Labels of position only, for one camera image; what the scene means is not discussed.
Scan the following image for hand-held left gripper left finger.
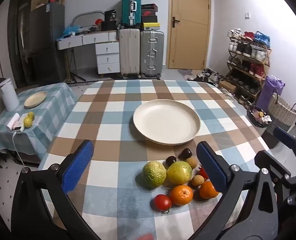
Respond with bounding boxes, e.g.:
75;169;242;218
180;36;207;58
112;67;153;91
11;140;98;240

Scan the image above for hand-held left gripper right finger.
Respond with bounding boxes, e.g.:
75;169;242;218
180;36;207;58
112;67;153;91
190;141;278;240

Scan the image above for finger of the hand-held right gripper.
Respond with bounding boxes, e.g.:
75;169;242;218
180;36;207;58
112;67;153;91
254;151;292;180
274;127;296;158

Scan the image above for small red tomato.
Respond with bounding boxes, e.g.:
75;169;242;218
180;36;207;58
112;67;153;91
199;165;209;180

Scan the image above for brown longan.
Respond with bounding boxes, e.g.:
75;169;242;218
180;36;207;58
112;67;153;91
185;156;197;169
191;175;205;187

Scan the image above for orange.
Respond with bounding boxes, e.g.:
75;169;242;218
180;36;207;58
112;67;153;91
170;184;194;206
199;180;220;199

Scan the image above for dark purple plum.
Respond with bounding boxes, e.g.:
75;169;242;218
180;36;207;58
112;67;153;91
179;148;193;160
165;156;177;168

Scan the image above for yellow-green smooth guava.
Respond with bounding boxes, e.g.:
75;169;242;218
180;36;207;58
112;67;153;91
167;161;193;185

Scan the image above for green wrinkled guava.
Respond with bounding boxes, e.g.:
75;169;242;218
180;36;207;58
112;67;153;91
141;162;167;190

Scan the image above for large red tomato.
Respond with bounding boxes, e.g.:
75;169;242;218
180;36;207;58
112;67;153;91
151;194;173;213

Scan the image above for large cream plate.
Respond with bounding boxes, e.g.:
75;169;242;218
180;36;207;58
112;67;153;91
133;99;201;145

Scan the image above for woven basket bag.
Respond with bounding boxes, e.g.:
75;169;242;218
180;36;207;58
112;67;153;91
266;92;296;135

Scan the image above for black basket with items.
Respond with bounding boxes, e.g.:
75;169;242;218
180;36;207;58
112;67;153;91
246;105;274;129

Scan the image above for purple bag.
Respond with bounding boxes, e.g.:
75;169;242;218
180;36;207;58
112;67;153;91
256;75;286;111

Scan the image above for blue checked side table cloth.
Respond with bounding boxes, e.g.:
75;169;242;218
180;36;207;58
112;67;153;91
0;82;77;161

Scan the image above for white handheld device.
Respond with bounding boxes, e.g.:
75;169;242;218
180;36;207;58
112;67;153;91
6;113;25;134

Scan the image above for brown cardboard box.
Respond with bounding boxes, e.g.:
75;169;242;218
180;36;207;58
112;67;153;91
218;80;237;94

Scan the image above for small cream plate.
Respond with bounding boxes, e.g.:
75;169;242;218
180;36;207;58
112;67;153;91
24;91;48;109

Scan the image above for wooden shoe rack with shoes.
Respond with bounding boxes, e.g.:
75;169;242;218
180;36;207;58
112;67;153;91
225;28;273;107

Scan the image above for white kettle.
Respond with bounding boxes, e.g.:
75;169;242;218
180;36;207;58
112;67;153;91
0;78;20;112

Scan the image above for patterned door mat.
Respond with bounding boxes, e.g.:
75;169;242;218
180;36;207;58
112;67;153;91
177;68;203;78

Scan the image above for beige suitcase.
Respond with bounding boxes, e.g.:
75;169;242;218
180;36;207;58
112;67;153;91
118;28;141;77

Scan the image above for white curved desk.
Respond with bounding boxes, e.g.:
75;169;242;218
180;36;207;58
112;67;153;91
57;30;120;51

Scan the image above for silver suitcase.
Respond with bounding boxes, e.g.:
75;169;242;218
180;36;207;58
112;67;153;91
139;30;165;78

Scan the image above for blue plastic bag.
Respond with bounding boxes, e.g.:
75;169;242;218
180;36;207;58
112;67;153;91
62;24;84;37

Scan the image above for grey tall cabinet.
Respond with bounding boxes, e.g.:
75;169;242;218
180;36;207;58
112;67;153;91
28;2;66;82

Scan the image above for wooden door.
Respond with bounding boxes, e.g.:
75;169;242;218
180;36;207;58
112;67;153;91
166;0;212;70

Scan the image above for black bag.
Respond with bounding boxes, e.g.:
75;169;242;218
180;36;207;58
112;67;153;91
104;9;117;22

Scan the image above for yellow shoe box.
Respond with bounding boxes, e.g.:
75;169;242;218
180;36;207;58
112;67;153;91
142;22;161;31

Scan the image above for teal suitcase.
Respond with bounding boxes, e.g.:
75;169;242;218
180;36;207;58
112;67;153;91
122;0;142;27

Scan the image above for white cable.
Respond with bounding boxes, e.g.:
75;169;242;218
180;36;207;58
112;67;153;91
12;131;29;167

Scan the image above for grey metal hoop frame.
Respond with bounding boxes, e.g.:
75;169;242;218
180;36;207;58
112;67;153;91
71;10;105;27

